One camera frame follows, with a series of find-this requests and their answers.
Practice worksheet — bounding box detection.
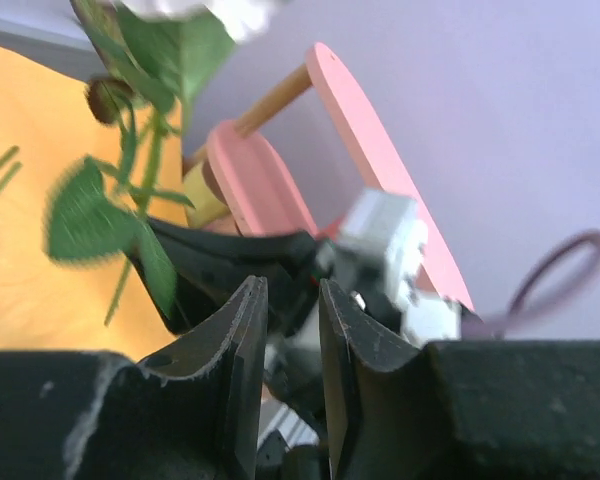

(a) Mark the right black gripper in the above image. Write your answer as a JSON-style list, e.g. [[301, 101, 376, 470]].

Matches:
[[149, 217, 330, 337]]

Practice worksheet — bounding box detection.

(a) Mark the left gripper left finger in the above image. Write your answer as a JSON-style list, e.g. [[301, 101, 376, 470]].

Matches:
[[0, 277, 268, 479]]

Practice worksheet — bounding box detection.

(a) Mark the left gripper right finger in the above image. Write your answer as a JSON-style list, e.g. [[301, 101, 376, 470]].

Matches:
[[319, 281, 600, 479]]

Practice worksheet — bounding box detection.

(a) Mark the pale pink flower stem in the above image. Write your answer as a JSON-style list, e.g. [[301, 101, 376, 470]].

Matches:
[[41, 0, 291, 327]]

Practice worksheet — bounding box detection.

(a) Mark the orange wrapping paper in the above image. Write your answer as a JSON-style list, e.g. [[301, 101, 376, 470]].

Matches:
[[0, 47, 172, 360]]

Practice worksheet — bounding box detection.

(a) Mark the pink two-tier shelf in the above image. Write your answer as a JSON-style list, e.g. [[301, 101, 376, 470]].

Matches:
[[181, 41, 477, 314]]

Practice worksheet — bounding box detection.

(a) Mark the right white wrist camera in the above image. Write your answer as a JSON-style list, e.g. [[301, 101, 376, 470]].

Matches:
[[333, 188, 461, 348]]

